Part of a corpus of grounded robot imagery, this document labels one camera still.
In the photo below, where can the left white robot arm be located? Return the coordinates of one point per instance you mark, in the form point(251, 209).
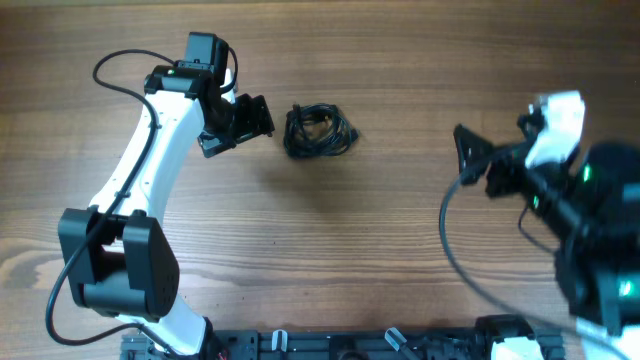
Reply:
point(117, 260)

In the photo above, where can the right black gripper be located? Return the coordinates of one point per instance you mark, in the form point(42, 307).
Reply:
point(498, 171)

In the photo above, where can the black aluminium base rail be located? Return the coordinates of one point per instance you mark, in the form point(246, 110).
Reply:
point(489, 339)

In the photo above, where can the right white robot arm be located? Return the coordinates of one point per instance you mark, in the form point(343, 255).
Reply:
point(594, 213)

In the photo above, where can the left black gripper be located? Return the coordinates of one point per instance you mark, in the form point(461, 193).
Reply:
point(251, 120)

